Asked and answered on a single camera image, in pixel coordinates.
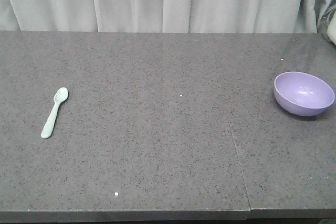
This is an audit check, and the purple bowl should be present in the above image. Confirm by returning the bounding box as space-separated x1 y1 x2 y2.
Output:
274 71 335 117

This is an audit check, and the mint green spoon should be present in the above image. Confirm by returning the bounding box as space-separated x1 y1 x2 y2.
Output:
41 87 69 139

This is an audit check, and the white curtain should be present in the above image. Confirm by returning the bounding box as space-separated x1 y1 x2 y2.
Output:
1 0 335 34

